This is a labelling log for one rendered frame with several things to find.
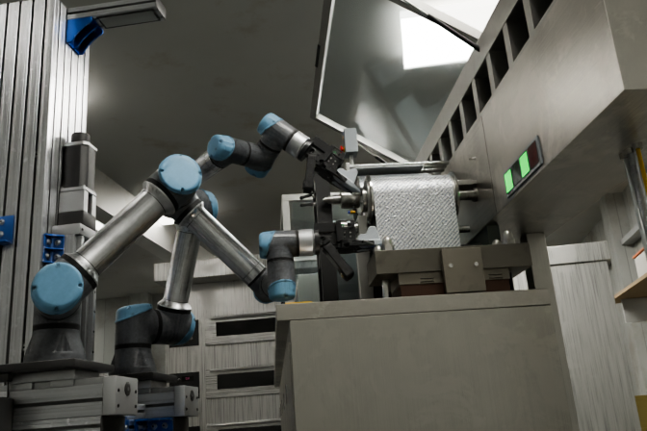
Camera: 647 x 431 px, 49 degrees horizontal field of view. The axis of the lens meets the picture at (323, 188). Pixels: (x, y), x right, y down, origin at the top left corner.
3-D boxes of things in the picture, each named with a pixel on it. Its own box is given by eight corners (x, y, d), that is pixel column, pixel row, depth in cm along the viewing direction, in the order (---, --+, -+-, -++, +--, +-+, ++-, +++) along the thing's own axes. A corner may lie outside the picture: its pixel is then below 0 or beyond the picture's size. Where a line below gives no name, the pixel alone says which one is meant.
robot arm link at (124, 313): (107, 347, 230) (108, 306, 234) (144, 348, 239) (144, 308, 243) (124, 342, 222) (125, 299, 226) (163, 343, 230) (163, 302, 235)
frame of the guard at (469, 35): (303, 126, 316) (312, 114, 318) (413, 185, 310) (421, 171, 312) (320, -31, 209) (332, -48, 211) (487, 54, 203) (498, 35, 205)
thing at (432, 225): (380, 270, 196) (375, 207, 202) (463, 266, 198) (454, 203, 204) (380, 269, 196) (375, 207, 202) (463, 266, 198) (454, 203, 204)
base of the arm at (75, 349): (10, 365, 174) (12, 324, 177) (41, 369, 188) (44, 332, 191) (67, 360, 172) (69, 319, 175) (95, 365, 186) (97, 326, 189)
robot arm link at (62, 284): (56, 331, 177) (204, 190, 202) (56, 321, 164) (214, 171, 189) (21, 298, 177) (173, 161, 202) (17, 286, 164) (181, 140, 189)
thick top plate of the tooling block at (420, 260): (368, 287, 190) (366, 265, 192) (512, 278, 194) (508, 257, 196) (376, 274, 175) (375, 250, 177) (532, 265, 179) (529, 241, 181)
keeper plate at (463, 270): (445, 293, 175) (439, 251, 178) (484, 291, 176) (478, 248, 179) (447, 291, 172) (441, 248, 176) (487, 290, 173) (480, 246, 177)
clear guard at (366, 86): (316, 115, 313) (316, 114, 313) (416, 168, 308) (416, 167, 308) (336, -32, 214) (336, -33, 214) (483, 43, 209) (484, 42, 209)
